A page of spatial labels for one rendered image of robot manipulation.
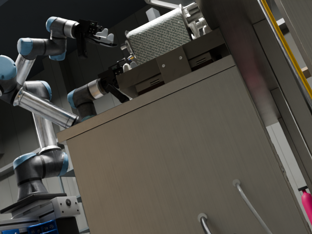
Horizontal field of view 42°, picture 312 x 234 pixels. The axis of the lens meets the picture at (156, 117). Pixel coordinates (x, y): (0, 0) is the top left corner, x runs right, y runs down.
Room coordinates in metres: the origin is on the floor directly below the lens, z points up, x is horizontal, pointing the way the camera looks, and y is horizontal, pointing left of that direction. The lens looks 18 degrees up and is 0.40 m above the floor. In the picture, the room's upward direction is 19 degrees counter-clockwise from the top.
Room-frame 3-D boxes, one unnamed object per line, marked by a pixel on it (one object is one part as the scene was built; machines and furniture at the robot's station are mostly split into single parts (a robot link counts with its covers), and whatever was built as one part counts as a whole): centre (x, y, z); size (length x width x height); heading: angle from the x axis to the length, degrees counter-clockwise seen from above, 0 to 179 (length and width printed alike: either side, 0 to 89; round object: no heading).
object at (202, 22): (1.75, -0.35, 1.33); 0.07 x 0.07 x 0.07; 76
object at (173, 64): (1.28, -0.11, 0.96); 0.10 x 0.03 x 0.11; 76
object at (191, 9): (1.51, -0.30, 1.28); 0.06 x 0.05 x 0.02; 76
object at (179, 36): (1.49, -0.12, 1.11); 0.23 x 0.01 x 0.18; 76
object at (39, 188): (1.92, 0.68, 0.87); 0.15 x 0.15 x 0.10
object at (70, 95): (1.59, 0.27, 1.11); 0.11 x 0.08 x 0.09; 76
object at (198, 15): (1.51, -0.29, 1.25); 0.07 x 0.04 x 0.04; 76
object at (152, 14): (2.11, -0.17, 1.66); 0.07 x 0.07 x 0.10; 59
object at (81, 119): (1.61, 0.27, 1.01); 0.11 x 0.08 x 0.11; 24
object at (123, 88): (1.37, -0.12, 1.00); 0.40 x 0.16 x 0.06; 76
